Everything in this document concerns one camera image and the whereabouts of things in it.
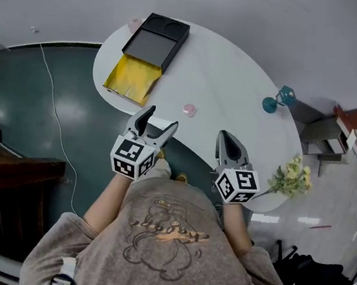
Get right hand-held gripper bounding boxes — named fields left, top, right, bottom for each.
left=207, top=129, right=267, bottom=208

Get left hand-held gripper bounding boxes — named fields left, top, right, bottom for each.
left=107, top=100, right=182, bottom=186

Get small pink round object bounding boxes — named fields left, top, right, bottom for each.
left=182, top=102, right=199, bottom=118

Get black box with yellow drawer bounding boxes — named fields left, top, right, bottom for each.
left=100, top=7, right=191, bottom=112

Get person's left forearm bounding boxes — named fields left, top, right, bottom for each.
left=81, top=169, right=135, bottom=238

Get person's right forearm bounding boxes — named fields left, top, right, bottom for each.
left=215, top=201, right=261, bottom=259

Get white curved table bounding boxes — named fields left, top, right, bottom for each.
left=77, top=9, right=320, bottom=217

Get yellow flower bouquet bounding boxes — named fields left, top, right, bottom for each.
left=252, top=151, right=317, bottom=207

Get grey open cabinet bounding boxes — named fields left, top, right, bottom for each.
left=284, top=100, right=357, bottom=165

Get person's grey printed shirt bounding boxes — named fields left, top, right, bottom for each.
left=18, top=144, right=314, bottom=285

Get black office chair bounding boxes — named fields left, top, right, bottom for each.
left=270, top=239, right=356, bottom=285

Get dark wooden furniture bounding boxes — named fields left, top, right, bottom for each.
left=0, top=143, right=69, bottom=266

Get white floor cable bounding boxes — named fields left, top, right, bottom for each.
left=18, top=42, right=99, bottom=216

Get white backpack strap with buckle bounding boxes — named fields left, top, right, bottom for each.
left=49, top=255, right=85, bottom=285

